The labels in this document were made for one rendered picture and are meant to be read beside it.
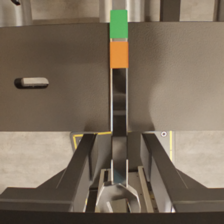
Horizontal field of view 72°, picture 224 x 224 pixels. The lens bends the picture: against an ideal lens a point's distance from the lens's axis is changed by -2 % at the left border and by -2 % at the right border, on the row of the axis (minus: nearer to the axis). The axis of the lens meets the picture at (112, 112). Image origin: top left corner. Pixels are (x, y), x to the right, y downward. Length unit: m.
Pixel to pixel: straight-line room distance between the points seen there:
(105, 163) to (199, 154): 0.90
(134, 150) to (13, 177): 1.28
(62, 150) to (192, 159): 1.20
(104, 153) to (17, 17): 0.90
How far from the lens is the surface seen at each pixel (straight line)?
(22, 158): 1.76
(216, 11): 0.53
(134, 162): 1.16
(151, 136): 0.16
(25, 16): 0.50
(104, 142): 1.09
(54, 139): 1.53
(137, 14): 0.42
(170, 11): 0.57
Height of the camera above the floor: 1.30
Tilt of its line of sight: 75 degrees down
